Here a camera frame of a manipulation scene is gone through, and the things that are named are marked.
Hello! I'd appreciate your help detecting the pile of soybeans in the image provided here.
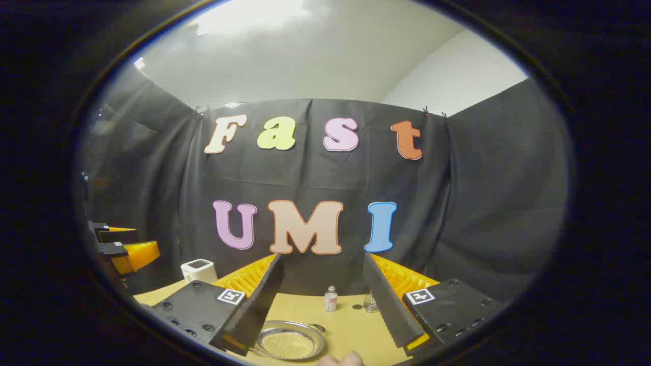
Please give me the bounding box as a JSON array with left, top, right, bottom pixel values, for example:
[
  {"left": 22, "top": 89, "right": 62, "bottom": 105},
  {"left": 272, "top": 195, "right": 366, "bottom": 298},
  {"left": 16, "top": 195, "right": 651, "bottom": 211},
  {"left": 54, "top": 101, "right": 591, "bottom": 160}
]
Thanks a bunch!
[{"left": 261, "top": 330, "right": 316, "bottom": 357}]

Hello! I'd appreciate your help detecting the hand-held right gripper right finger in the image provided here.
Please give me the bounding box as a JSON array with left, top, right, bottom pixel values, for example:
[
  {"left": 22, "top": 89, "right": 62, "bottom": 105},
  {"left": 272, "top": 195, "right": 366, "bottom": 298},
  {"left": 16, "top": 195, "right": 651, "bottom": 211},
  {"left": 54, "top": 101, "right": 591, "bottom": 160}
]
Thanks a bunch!
[{"left": 363, "top": 253, "right": 504, "bottom": 356}]

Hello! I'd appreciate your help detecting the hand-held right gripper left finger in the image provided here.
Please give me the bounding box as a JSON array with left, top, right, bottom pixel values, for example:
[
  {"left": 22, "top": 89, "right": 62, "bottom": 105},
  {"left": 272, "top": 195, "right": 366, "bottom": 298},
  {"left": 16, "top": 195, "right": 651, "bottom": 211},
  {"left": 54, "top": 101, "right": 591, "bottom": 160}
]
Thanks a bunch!
[{"left": 151, "top": 253, "right": 285, "bottom": 356}]

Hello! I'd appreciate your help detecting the white toaster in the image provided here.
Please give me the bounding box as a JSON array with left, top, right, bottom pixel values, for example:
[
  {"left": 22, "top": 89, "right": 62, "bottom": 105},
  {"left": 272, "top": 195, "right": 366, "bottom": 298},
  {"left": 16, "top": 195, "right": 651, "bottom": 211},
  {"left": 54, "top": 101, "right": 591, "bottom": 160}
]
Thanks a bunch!
[{"left": 181, "top": 258, "right": 218, "bottom": 284}]

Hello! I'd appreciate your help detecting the stainless steel pot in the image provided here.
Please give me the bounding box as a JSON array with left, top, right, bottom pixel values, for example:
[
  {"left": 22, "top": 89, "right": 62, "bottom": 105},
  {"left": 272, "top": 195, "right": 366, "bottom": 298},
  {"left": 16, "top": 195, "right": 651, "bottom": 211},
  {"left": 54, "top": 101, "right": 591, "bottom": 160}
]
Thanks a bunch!
[{"left": 252, "top": 320, "right": 326, "bottom": 361}]

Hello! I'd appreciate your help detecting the black backdrop cloth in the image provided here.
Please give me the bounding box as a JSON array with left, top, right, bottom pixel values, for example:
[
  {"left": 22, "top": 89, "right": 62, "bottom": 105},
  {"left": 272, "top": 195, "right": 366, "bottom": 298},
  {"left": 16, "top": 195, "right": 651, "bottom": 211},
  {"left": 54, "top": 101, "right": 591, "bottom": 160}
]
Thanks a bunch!
[{"left": 81, "top": 64, "right": 570, "bottom": 306}]

